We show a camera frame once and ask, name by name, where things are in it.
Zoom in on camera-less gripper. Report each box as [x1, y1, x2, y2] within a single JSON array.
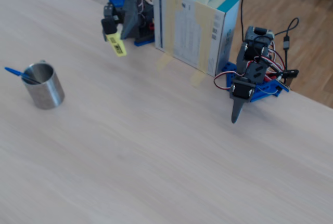
[[229, 78, 256, 124]]

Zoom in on grey camera-carrying gripper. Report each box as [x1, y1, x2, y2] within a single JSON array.
[[101, 0, 140, 42]]

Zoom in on yellow highlighter with black cap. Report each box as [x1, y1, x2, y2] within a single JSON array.
[[103, 18, 128, 58]]

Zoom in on silver metal cup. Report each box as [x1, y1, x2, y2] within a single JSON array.
[[22, 59, 65, 110]]

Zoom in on blue ballpoint pen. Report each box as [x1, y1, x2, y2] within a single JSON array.
[[4, 67, 41, 84]]

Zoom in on beige motor controller board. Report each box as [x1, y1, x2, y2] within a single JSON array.
[[275, 75, 293, 92]]

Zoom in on yellow masking tape strip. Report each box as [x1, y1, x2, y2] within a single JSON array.
[[156, 0, 187, 72], [190, 0, 219, 86]]

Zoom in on white teal cardboard box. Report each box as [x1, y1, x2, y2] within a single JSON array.
[[152, 0, 241, 78]]

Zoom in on grey camera-carrying robot arm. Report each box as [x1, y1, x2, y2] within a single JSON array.
[[121, 0, 156, 43]]

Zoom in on small blue base plate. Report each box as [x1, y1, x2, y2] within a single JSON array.
[[134, 38, 155, 47]]

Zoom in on perforated blue base plate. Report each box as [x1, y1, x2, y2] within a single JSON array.
[[225, 61, 290, 103]]

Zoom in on red white servo wire loop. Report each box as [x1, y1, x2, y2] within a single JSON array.
[[213, 71, 236, 91]]

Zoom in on grey camera-less robot arm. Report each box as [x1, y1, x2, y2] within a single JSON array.
[[235, 25, 286, 83]]

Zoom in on looped black adapter cable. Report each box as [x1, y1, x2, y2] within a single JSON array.
[[274, 17, 300, 78]]

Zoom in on long black cable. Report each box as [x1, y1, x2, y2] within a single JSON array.
[[235, 0, 247, 43]]

